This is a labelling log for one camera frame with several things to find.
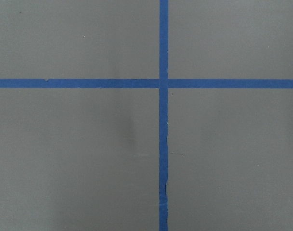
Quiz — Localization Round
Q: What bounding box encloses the blue horizontal tape line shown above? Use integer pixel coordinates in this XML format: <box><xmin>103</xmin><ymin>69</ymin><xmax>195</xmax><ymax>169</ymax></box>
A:
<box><xmin>0</xmin><ymin>79</ymin><xmax>293</xmax><ymax>89</ymax></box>

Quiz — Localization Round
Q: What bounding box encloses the blue vertical tape line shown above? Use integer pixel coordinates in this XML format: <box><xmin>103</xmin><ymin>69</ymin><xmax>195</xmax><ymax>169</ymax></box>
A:
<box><xmin>159</xmin><ymin>0</ymin><xmax>169</xmax><ymax>231</ymax></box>

